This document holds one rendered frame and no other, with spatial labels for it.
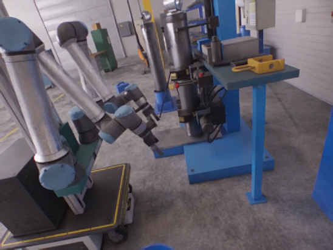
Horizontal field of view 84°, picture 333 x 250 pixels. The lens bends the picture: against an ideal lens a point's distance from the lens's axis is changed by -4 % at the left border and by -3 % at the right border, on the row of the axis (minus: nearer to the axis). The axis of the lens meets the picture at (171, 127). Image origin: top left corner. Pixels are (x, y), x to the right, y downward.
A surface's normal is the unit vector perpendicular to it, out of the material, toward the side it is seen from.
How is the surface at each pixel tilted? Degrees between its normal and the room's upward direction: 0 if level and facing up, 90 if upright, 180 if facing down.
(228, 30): 90
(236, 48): 90
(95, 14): 90
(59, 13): 90
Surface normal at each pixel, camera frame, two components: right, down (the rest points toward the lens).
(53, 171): 0.49, 0.41
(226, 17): 0.03, 0.48
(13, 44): 0.48, 0.21
